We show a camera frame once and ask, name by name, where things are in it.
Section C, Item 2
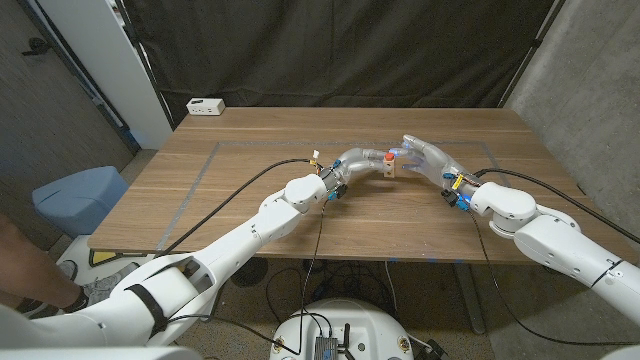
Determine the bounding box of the light blue stool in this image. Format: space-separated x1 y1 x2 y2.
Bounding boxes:
31 165 130 239

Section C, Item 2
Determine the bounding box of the black backdrop stand pole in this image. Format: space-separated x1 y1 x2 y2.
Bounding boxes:
115 0 177 131
498 0 569 109

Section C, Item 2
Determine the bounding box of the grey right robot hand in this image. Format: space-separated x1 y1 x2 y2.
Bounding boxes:
389 134 482 200

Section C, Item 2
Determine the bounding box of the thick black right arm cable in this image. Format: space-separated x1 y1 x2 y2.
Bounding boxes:
473 168 640 245

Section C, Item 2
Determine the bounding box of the black floor cable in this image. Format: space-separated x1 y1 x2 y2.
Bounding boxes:
263 267 306 326

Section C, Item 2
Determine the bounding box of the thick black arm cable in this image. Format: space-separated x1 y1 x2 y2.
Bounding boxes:
473 168 640 245
157 158 324 259

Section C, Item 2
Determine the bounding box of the white power strip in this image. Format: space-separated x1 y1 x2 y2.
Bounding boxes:
185 97 227 117

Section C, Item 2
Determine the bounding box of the round black floor grille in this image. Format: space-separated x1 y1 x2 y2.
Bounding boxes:
228 257 270 289

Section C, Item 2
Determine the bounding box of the grey electronics module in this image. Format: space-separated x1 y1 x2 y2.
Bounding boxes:
313 335 340 360

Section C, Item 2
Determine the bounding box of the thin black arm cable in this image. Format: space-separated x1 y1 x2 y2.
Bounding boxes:
468 210 640 347
167 200 331 357

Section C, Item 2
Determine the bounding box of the black floor device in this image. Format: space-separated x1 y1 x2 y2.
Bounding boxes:
424 339 451 360

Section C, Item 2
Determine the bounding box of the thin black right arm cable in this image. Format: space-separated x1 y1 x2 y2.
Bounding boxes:
468 210 640 347

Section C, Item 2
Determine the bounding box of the grey table leg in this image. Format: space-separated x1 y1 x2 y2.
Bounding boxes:
452 262 487 335

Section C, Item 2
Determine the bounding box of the black backdrop curtain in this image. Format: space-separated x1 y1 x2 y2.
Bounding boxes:
117 0 569 126

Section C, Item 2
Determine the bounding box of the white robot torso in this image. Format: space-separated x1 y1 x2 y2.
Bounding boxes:
269 298 415 360

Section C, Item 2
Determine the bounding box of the white floor platform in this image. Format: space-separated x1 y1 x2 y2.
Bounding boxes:
49 234 157 307

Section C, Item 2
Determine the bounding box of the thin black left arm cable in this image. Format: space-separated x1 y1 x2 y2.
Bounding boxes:
167 200 331 357

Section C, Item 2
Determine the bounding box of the dark wall rail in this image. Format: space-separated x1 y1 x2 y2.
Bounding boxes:
17 0 142 151

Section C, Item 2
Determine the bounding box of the white cabinet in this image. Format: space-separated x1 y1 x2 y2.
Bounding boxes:
37 0 174 150

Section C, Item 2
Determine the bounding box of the grey sneaker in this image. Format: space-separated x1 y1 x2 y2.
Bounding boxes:
79 262 143 307
57 258 80 286

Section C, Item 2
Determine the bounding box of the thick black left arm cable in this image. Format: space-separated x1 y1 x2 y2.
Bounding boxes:
157 158 324 259

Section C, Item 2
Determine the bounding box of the white floor cable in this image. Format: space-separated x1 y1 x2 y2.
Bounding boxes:
383 259 400 316

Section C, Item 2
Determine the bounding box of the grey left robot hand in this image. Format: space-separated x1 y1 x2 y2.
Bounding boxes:
318 147 391 195

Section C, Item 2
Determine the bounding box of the person's bare leg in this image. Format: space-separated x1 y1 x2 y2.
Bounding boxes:
0 214 90 312

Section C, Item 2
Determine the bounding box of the large wooden board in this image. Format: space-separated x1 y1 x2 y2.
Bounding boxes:
157 140 564 261

